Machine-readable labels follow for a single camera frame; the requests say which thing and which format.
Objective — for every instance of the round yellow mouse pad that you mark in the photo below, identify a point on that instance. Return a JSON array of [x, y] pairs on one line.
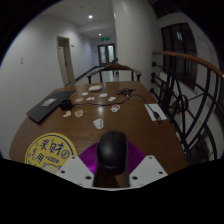
[[50, 150]]

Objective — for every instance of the white room door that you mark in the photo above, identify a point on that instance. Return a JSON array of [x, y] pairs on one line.
[[65, 61]]

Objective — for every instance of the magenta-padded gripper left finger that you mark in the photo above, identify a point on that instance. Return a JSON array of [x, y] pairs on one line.
[[75, 170]]

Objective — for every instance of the glass double door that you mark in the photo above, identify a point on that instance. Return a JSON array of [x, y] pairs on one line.
[[106, 54]]

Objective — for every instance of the beige flat box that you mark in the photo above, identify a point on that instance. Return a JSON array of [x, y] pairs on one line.
[[95, 88]]

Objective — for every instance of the red and white sticker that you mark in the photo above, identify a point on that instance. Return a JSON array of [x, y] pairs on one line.
[[115, 108]]

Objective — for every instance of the white wall switch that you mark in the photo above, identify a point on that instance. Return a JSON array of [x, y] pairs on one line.
[[21, 60]]

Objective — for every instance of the black computer mouse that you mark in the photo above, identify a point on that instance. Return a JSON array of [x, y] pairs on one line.
[[112, 151]]

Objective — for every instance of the black railing with wooden handrail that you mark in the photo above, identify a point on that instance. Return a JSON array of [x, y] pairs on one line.
[[186, 58]]

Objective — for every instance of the white small sticker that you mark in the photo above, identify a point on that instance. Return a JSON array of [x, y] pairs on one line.
[[103, 95], [90, 98], [85, 93], [112, 98]]

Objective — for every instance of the beige small sticker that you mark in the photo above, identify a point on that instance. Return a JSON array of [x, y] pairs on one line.
[[67, 114], [79, 99]]

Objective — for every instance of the black adapter hub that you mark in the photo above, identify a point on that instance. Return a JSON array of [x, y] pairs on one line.
[[126, 90]]

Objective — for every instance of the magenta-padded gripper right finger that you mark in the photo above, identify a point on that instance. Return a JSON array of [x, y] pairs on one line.
[[148, 170]]

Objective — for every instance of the wooden armchair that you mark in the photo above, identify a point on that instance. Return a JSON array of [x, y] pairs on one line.
[[115, 67]]

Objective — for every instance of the small black box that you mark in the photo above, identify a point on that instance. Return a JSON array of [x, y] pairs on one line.
[[65, 104]]

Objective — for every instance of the dark framed window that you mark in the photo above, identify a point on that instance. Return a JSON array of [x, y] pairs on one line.
[[180, 55]]

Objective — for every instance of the round ceiling light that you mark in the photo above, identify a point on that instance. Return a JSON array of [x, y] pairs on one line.
[[99, 34], [90, 16]]

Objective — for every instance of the black closed laptop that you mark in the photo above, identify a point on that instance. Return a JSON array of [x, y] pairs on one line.
[[50, 105]]

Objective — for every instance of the white cartoon sticker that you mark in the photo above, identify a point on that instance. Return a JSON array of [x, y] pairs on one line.
[[98, 123]]

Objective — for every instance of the orange round sticker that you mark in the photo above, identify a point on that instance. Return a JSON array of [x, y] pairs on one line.
[[79, 113]]

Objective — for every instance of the white paper sheet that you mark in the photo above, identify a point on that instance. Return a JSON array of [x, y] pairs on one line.
[[151, 108]]

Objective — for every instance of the green exit sign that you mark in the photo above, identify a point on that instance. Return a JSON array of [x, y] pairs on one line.
[[105, 39]]

